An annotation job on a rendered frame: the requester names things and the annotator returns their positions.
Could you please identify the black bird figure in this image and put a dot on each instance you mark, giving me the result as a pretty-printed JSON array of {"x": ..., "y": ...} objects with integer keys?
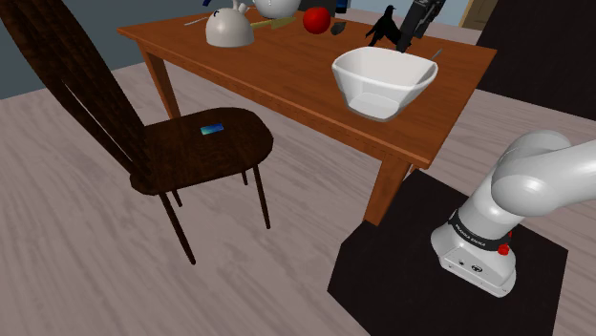
[{"x": 386, "y": 28}]

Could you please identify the blue box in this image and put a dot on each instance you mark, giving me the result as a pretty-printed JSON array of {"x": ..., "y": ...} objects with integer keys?
[{"x": 342, "y": 5}]

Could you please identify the dark wooden chair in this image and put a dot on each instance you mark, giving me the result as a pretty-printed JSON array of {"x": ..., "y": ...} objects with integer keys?
[{"x": 186, "y": 158}]

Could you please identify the white round vessel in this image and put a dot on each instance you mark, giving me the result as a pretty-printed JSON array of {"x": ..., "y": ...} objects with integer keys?
[{"x": 277, "y": 7}]

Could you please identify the white square bowl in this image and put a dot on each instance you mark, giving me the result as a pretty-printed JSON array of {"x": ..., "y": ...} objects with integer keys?
[{"x": 372, "y": 79}]

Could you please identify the black robot stand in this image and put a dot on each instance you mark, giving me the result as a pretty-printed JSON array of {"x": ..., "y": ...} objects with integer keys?
[{"x": 395, "y": 279}]

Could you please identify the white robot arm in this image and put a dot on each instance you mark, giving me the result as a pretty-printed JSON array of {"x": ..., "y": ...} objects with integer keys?
[{"x": 521, "y": 186}]

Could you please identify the red apple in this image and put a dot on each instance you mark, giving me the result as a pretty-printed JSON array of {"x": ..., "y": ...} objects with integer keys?
[{"x": 316, "y": 20}]

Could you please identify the tan door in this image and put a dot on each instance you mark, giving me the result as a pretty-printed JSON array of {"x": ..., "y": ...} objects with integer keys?
[{"x": 472, "y": 14}]

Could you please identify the small dark grey lump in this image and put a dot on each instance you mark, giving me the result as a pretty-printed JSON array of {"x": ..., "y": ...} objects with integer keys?
[{"x": 338, "y": 28}]

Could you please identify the silver utensil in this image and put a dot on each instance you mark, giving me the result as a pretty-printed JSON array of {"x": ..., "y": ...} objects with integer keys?
[{"x": 195, "y": 21}]

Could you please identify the white dome-shaped teapot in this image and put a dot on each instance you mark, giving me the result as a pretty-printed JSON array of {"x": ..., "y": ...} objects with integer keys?
[{"x": 229, "y": 30}]

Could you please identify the green and yellow knife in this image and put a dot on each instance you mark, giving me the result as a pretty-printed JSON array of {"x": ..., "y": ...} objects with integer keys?
[{"x": 274, "y": 23}]

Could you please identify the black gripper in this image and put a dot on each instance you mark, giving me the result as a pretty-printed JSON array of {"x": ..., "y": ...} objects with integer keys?
[{"x": 421, "y": 14}]

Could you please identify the brown wooden table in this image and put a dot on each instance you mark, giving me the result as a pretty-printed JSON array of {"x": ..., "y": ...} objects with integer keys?
[{"x": 288, "y": 79}]

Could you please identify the silver spoon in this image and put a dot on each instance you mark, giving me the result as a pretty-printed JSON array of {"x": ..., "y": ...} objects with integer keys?
[{"x": 436, "y": 54}]

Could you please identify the blue card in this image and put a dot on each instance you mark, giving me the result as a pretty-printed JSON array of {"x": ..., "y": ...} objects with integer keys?
[{"x": 212, "y": 129}]

